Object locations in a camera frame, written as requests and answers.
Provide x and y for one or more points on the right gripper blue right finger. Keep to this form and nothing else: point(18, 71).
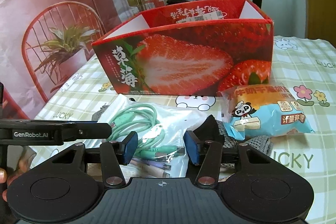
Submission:
point(206, 156)

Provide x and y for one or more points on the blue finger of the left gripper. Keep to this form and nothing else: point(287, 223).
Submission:
point(72, 131)

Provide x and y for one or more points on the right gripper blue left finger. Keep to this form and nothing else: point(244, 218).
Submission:
point(112, 155)

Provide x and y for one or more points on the black cloth item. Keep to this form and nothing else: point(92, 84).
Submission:
point(210, 129)

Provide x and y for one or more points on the bag of green cables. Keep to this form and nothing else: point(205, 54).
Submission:
point(161, 151)

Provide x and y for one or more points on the packaged bread blue wrapper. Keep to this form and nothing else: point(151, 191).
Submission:
point(249, 111)

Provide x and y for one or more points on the person's left hand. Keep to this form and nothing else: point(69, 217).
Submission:
point(19, 160)

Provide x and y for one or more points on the red strawberry cardboard box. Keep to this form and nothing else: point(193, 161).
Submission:
point(192, 48)

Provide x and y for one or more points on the pink printed backdrop cloth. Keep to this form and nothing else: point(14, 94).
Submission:
point(44, 42)

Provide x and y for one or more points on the green checked bunny tablecloth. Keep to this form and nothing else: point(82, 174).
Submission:
point(305, 67)

